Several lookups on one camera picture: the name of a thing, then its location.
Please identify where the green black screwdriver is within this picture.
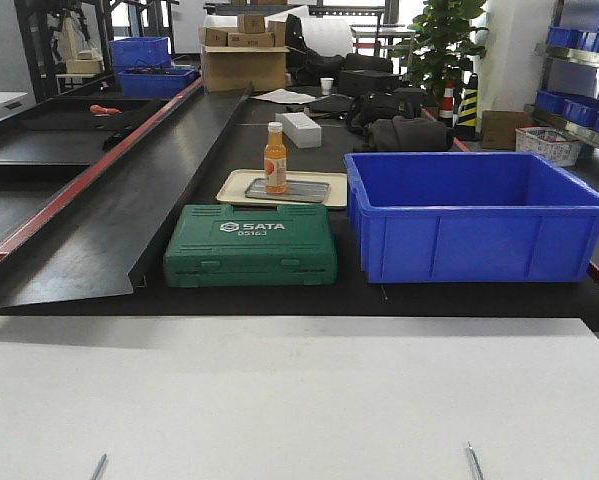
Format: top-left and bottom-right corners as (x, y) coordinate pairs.
(90, 454), (108, 480)
(466, 441), (484, 480)

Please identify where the small metal tray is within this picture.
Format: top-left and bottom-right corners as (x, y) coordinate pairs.
(245, 178), (330, 203)

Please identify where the beige plastic tray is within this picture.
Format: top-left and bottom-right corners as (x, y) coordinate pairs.
(216, 169), (347, 210)

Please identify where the green SATA tool case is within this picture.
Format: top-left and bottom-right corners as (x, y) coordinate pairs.
(163, 204), (338, 288)

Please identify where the orange juice bottle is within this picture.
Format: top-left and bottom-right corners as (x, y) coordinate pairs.
(264, 122), (287, 194)

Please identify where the white rectangular box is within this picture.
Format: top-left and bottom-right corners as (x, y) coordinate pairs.
(275, 112), (322, 148)

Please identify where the large blue plastic bin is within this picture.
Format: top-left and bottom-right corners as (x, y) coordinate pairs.
(344, 152), (599, 283)

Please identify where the dark folded jacket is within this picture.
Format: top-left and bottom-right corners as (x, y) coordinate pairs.
(353, 116), (454, 153)

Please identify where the white paper cup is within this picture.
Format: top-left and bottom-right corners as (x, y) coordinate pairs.
(320, 77), (334, 96)

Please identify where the large open cardboard box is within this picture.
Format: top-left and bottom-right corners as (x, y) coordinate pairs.
(201, 46), (288, 92)

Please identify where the blue bin far left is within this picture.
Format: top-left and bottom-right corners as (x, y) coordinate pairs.
(117, 68), (200, 99)

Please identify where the green potted plant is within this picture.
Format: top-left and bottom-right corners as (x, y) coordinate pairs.
(391, 0), (486, 103)

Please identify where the white mesh basket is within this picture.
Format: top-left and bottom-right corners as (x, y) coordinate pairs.
(515, 126), (582, 167)

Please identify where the orange handled tool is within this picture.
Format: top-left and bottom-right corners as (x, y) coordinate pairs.
(90, 104), (121, 115)

